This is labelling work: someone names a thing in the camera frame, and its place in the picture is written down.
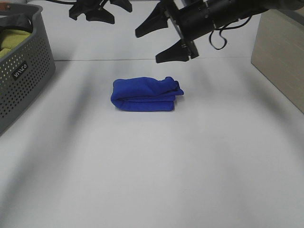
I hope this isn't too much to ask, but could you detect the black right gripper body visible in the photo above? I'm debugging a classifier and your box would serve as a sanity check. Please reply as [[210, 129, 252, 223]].
[[163, 0, 252, 58]]

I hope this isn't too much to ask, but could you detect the yellow-green towel in basket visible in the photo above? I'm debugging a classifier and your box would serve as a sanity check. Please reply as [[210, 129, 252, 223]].
[[0, 29, 31, 58]]

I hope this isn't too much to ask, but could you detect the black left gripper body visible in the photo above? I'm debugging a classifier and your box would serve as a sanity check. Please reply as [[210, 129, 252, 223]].
[[76, 0, 133, 12]]

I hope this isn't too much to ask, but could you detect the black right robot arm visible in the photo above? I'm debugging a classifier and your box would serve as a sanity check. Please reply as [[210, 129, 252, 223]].
[[135, 0, 304, 63]]

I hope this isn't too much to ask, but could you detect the dark cloth in basket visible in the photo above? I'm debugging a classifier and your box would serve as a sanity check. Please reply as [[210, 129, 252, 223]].
[[0, 14, 33, 33]]

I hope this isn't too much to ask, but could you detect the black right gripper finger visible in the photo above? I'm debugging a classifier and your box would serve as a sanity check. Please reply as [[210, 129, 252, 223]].
[[155, 40, 191, 63], [135, 3, 169, 38]]

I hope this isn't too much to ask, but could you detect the beige storage box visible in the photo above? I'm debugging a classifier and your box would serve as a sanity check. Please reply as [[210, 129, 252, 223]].
[[251, 9, 304, 112]]

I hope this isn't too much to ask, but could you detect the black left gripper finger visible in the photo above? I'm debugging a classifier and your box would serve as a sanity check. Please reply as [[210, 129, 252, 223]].
[[85, 7, 115, 24], [69, 3, 88, 20]]

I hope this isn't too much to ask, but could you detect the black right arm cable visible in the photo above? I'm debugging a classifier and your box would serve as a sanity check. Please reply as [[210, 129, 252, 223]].
[[208, 10, 252, 50]]

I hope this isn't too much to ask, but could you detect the blue towel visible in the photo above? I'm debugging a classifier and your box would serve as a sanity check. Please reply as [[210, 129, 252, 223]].
[[110, 76, 184, 112]]

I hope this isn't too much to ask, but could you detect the grey perforated laundry basket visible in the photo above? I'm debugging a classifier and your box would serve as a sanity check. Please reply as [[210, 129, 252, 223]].
[[0, 2, 56, 133]]

